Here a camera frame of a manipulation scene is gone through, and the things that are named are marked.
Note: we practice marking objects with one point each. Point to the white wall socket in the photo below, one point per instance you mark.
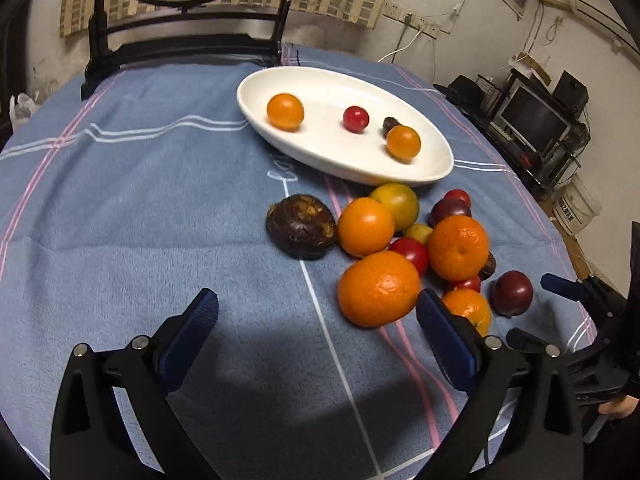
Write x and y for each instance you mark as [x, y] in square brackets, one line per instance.
[395, 11]

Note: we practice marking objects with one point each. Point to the black hat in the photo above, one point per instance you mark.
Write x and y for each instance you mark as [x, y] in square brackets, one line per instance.
[462, 90]

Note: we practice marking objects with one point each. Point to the white bucket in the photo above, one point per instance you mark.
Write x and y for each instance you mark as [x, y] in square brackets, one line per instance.
[575, 202]

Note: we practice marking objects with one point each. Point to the black media stand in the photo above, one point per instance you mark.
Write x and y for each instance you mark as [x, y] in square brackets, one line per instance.
[545, 165]

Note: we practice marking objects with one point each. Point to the yellow-green tangerine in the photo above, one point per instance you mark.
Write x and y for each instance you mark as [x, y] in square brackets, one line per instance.
[400, 202]

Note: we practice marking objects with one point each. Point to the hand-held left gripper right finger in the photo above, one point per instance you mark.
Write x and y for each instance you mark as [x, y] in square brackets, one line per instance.
[445, 340]

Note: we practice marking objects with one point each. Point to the white socket strip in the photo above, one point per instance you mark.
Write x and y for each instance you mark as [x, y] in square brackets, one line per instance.
[425, 25]

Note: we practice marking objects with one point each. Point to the dark red plum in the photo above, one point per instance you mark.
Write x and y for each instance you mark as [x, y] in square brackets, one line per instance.
[511, 292]

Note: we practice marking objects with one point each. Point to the black speaker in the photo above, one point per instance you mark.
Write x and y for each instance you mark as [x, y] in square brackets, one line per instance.
[571, 91]

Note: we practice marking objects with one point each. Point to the red cherry tomato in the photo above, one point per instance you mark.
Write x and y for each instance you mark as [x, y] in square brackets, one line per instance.
[356, 119]
[412, 254]
[459, 195]
[465, 285]

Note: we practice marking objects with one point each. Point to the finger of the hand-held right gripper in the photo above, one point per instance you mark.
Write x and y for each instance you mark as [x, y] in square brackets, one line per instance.
[565, 286]
[527, 339]

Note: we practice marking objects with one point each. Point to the white oval plate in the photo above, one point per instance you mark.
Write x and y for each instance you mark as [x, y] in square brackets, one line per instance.
[325, 150]

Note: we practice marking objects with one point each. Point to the purple plum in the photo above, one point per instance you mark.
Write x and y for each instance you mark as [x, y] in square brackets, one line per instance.
[447, 209]

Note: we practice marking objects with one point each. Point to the person's right hand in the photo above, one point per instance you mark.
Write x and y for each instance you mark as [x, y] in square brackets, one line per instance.
[620, 405]

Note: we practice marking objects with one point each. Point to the white air conditioner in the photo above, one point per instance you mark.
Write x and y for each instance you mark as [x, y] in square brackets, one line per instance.
[595, 12]

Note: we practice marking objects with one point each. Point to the clear plastic bag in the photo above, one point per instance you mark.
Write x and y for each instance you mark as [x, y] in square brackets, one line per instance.
[22, 110]

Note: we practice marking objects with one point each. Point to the large brown water chestnut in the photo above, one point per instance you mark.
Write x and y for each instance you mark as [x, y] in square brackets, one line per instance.
[301, 227]

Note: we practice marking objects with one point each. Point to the computer monitor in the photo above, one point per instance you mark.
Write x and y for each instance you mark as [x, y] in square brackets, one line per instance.
[535, 115]

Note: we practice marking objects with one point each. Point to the round embroidered screen black stand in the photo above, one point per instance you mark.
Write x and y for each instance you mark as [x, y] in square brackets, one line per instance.
[175, 22]

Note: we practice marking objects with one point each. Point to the blue striped tablecloth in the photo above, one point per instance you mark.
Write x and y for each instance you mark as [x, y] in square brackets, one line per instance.
[150, 200]

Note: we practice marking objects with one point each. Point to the small orange tangerine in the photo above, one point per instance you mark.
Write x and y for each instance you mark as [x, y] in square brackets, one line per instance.
[285, 111]
[403, 143]

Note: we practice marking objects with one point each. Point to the small dark water chestnut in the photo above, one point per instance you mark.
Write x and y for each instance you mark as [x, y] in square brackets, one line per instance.
[390, 122]
[489, 266]

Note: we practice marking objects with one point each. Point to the small yellow fruit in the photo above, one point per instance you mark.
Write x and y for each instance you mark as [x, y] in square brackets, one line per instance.
[419, 232]

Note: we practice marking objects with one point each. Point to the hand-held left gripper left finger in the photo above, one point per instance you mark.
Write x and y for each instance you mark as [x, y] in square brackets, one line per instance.
[192, 332]

